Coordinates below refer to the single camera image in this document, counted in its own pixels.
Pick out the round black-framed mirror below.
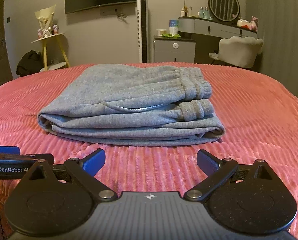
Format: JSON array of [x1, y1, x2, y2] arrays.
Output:
[[208, 0, 240, 22]]

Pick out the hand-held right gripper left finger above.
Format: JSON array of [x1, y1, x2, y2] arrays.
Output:
[[20, 149, 118, 202]]

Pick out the grey vanity desk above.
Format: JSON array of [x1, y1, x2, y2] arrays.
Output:
[[178, 16, 258, 64]]

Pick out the white tower fan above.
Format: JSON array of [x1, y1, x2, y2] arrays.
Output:
[[136, 0, 149, 64]]

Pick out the white blue canister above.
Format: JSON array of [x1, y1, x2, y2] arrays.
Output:
[[169, 19, 179, 35]]

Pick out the wrapped flower bouquet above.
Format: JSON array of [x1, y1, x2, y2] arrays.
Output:
[[34, 4, 57, 39]]

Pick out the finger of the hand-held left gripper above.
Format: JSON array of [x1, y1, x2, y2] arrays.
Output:
[[0, 144, 55, 165]]

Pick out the yellow-legged side table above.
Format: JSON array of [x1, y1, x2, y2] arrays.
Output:
[[31, 32, 71, 72]]

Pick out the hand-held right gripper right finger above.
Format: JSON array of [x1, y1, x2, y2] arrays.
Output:
[[183, 149, 281, 202]]

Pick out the black bag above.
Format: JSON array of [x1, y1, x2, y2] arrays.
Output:
[[16, 50, 46, 77]]

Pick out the white box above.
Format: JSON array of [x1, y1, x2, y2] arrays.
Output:
[[237, 17, 251, 29]]

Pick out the grey pants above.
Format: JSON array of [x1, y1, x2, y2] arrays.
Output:
[[37, 64, 226, 146]]

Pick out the pink ribbed bedspread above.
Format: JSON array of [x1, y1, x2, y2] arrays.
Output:
[[0, 61, 298, 240]]

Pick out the white shell-back chair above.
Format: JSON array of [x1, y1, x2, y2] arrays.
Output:
[[209, 36, 264, 68]]

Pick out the grey nightstand cabinet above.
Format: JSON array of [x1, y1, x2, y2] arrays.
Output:
[[153, 35, 197, 64]]

